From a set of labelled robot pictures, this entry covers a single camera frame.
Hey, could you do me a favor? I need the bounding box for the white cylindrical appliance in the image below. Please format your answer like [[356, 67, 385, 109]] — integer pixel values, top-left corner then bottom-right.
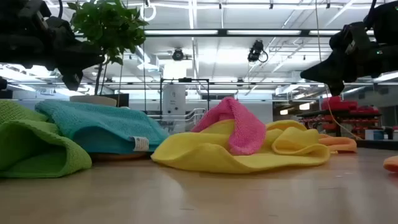
[[162, 83, 187, 116]]

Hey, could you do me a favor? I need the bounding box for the pink microfiber towel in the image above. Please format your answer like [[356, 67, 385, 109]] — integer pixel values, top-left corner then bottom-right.
[[190, 96, 267, 156]]

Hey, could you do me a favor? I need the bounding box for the yellow microfiber towel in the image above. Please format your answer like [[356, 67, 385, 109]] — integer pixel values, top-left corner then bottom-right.
[[150, 119, 331, 174]]

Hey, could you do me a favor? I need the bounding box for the clear plastic bin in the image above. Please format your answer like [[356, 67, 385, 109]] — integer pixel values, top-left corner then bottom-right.
[[146, 107, 208, 133]]

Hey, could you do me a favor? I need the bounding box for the blue microfiber towel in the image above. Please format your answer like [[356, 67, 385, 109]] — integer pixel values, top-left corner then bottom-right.
[[34, 99, 170, 156]]

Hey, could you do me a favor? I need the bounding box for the white plant pot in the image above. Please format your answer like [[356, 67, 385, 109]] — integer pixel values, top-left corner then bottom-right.
[[68, 95, 118, 108]]

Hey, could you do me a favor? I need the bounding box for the yellow hanging cable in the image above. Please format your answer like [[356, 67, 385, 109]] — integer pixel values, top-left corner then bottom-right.
[[314, 0, 363, 141]]

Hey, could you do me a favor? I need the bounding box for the black ceiling camera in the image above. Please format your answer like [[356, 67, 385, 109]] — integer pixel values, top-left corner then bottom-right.
[[172, 48, 185, 62], [248, 39, 269, 63]]

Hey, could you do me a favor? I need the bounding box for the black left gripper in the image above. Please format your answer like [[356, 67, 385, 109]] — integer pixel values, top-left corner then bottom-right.
[[43, 17, 105, 91]]

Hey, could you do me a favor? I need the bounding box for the long ceiling light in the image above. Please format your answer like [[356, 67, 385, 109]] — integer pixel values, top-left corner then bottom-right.
[[226, 29, 302, 35], [144, 29, 219, 35]]

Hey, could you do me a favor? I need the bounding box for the blue and white box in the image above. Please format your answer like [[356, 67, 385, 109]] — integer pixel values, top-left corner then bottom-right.
[[365, 129, 385, 141]]

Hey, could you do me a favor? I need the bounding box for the green leafy plant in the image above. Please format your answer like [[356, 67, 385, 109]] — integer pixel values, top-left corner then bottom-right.
[[67, 0, 149, 96]]

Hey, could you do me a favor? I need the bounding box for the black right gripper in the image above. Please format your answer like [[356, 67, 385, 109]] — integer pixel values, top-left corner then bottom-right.
[[300, 23, 379, 96]]

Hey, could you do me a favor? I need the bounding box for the shelf with red bins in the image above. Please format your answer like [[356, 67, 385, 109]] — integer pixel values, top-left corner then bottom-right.
[[297, 95, 382, 139]]

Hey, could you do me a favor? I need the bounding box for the green microfiber towel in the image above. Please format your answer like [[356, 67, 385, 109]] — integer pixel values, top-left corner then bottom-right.
[[0, 99, 93, 179]]

